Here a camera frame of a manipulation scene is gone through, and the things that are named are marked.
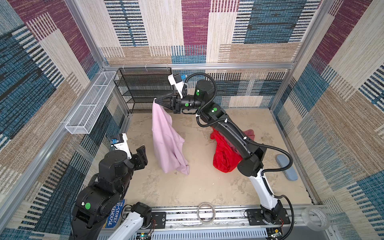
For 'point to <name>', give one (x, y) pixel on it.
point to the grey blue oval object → (283, 160)
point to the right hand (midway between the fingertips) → (155, 103)
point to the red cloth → (225, 158)
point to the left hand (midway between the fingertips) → (138, 146)
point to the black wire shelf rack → (139, 86)
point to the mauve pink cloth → (250, 133)
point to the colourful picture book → (114, 214)
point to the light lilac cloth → (168, 143)
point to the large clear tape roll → (322, 215)
